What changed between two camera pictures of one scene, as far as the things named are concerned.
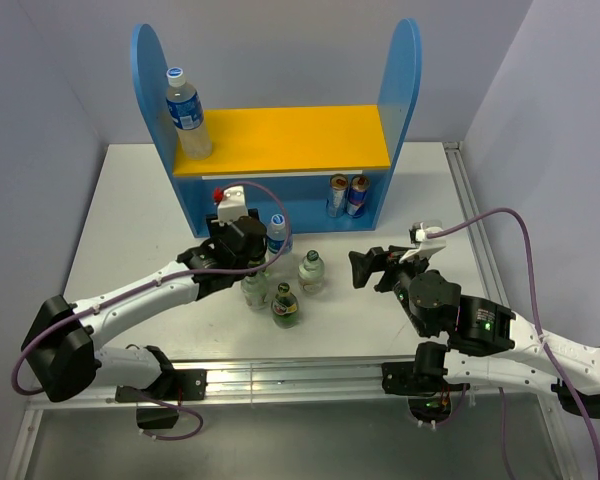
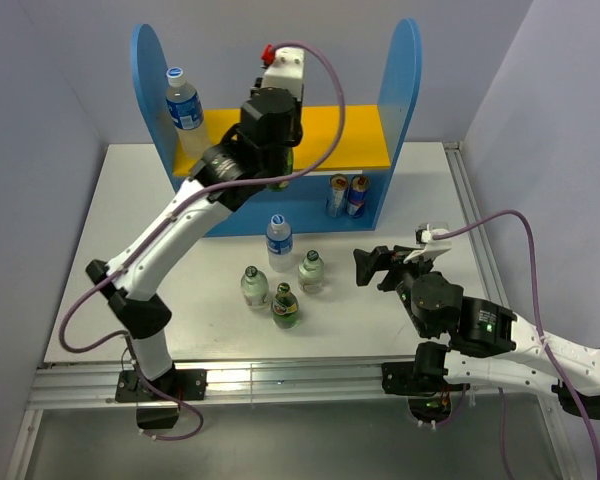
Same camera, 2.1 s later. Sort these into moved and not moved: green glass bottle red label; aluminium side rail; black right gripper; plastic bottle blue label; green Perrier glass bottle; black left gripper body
Moved: green Perrier glass bottle; black left gripper body
Not moved: plastic bottle blue label; green glass bottle red label; aluminium side rail; black right gripper
